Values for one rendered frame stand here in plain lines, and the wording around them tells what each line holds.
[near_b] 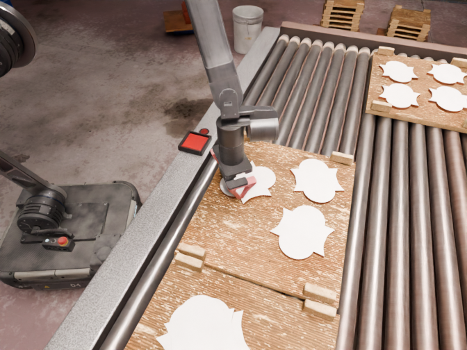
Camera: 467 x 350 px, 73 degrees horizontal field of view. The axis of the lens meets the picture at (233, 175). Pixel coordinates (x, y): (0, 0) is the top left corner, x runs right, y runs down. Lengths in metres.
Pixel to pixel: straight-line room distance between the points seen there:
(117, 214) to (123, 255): 0.95
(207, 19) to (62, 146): 2.09
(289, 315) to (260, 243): 0.16
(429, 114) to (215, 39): 0.79
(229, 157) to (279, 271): 0.26
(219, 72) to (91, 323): 0.53
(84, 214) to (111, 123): 1.07
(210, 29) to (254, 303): 0.51
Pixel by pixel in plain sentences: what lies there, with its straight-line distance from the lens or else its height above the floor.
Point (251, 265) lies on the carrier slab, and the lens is 0.69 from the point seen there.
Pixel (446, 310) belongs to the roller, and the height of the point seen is 0.91.
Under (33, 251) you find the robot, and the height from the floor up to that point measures 0.24.
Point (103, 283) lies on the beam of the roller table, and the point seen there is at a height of 0.92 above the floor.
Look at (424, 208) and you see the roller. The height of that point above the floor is 0.92.
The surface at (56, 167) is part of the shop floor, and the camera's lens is 2.44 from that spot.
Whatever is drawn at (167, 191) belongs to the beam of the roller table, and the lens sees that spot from 0.84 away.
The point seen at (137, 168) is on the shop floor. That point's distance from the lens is 2.22.
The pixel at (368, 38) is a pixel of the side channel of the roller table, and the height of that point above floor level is 0.95.
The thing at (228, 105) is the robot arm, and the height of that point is 1.20.
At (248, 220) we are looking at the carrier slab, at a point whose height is 0.94.
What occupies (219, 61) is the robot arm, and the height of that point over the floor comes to 1.26.
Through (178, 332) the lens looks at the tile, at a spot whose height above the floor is 0.97.
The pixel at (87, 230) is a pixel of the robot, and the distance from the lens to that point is 1.67.
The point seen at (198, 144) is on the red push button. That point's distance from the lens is 0.93.
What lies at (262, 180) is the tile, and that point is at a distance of 0.81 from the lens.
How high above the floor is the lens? 1.55
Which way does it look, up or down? 48 degrees down
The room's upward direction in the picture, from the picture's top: straight up
